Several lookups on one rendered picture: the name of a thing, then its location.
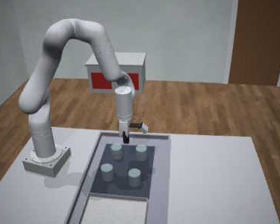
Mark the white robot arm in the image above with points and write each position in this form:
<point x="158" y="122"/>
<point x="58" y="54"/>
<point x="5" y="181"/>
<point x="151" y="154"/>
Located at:
<point x="32" y="97"/>

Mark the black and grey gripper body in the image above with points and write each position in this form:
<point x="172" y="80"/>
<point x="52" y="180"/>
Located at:
<point x="124" y="126"/>

